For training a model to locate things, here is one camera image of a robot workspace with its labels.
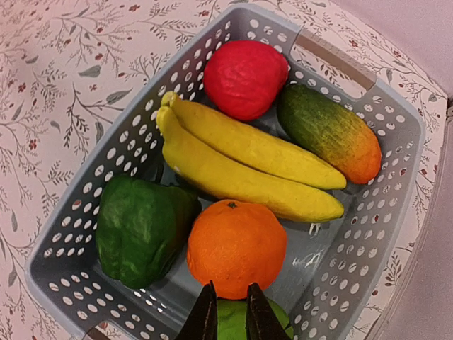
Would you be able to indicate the light blue plastic basket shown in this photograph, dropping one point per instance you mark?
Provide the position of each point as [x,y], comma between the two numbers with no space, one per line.
[326,279]

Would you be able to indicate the green toy watermelon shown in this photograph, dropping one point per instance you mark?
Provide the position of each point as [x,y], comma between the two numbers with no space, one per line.
[231,319]

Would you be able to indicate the green toy bell pepper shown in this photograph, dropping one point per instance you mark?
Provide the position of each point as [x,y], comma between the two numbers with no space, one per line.
[142,227]

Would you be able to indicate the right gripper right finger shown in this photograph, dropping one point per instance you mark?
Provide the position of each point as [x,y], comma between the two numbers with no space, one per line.
[261,321]

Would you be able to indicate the orange toy orange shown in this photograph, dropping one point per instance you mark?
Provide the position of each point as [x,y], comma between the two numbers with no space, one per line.
[234,244]

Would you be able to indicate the yellow toy bananas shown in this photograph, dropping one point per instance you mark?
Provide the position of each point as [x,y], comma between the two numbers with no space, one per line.
[230,159]

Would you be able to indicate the green orange toy mango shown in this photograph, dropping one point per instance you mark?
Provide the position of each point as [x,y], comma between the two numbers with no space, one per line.
[330,131]

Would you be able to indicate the red toy apple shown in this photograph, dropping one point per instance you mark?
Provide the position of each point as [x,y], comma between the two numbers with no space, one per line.
[244,77]

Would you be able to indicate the floral tablecloth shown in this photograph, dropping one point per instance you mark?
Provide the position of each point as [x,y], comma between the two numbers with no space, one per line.
[69,67]

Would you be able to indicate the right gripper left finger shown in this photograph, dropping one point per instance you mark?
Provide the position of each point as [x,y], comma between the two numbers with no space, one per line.
[201,323]

